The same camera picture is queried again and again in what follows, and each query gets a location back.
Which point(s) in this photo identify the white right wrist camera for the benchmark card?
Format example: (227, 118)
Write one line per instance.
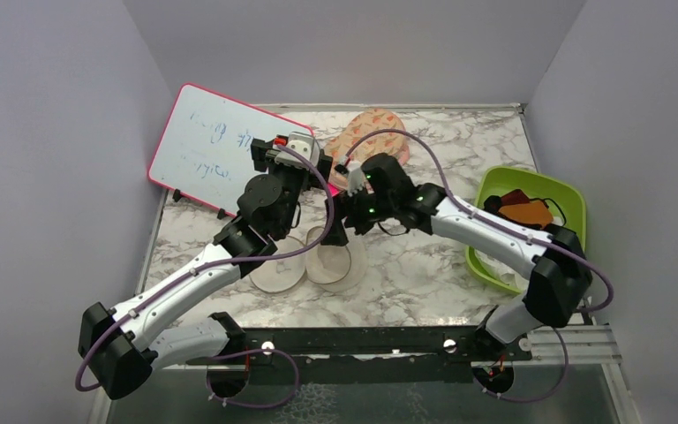
(355, 180)

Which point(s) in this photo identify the black and orange bra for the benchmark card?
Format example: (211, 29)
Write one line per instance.
(517, 207)

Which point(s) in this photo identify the pink framed whiteboard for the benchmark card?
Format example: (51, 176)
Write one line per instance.
(204, 151)

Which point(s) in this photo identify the white mesh laundry bag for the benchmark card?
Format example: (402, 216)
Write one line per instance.
(332, 268)

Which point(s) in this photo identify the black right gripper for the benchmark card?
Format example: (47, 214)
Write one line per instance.
(354, 219)

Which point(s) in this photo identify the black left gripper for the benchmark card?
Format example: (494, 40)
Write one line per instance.
(261, 147)

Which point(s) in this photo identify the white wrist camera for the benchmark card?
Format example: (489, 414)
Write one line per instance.
(355, 180)
(296, 144)

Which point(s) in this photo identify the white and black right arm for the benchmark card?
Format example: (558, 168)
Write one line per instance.
(552, 259)

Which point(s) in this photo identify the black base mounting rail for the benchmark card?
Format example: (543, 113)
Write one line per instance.
(363, 355)

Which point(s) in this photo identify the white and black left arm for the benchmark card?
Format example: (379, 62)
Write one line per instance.
(121, 346)

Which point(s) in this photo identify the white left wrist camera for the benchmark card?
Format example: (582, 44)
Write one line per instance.
(296, 144)

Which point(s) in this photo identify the green plastic basin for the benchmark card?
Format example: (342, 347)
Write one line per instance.
(564, 201)

